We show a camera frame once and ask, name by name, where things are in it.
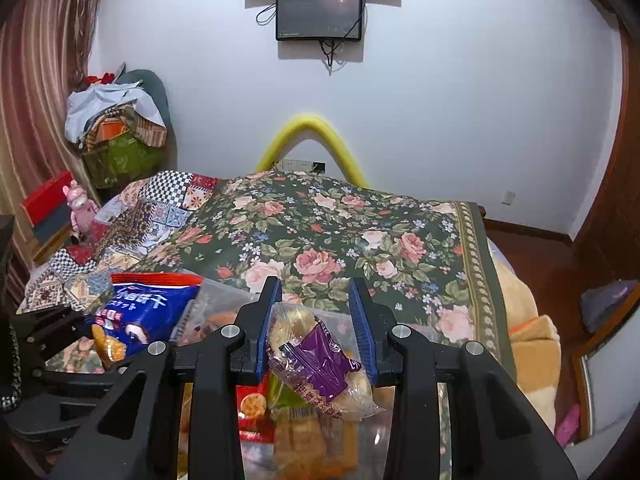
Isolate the purple labelled bread pack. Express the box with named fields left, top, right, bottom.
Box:
left=266, top=302, right=384, bottom=422

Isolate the blue red cracker bag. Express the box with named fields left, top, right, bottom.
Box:
left=88, top=273, right=203, bottom=368

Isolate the clear bag of puff snacks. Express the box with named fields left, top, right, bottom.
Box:
left=272, top=406, right=359, bottom=479

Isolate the clear bag of fried snacks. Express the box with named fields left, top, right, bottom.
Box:
left=180, top=311, right=236, bottom=346

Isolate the red biscuit bag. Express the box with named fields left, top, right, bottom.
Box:
left=235, top=378, right=274, bottom=444

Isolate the orange blanket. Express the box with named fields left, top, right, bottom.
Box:
left=488, top=240, right=562, bottom=432

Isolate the clear plastic storage box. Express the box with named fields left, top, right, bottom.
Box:
left=169, top=271, right=446, bottom=480

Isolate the red box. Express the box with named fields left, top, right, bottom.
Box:
left=21, top=170, right=73, bottom=226

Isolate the pink bunny toy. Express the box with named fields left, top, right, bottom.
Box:
left=63, top=180, right=99, bottom=235

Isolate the patchwork quilt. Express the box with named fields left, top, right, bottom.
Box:
left=19, top=169, right=222, bottom=376

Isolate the dark floral bedspread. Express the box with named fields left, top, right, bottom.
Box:
left=139, top=171, right=515, bottom=370

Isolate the brown wooden door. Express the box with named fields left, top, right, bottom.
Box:
left=575, top=30, right=639, bottom=285

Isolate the pile of clothes and bags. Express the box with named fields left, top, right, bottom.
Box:
left=64, top=65, right=177, bottom=195

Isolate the yellow curved headboard pipe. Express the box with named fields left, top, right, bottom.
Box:
left=255, top=112, right=370, bottom=190

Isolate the striped curtain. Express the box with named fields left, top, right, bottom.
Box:
left=1, top=0, right=100, bottom=309

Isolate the small wall monitor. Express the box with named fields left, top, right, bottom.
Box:
left=276, top=0, right=364, bottom=41

